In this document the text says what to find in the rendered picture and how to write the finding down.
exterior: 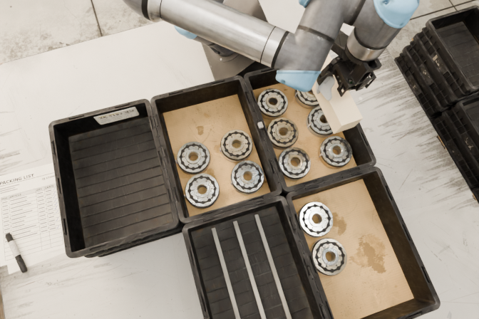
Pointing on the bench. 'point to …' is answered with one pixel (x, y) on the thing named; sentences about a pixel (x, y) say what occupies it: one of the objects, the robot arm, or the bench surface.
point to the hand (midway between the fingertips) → (329, 84)
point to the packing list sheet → (30, 216)
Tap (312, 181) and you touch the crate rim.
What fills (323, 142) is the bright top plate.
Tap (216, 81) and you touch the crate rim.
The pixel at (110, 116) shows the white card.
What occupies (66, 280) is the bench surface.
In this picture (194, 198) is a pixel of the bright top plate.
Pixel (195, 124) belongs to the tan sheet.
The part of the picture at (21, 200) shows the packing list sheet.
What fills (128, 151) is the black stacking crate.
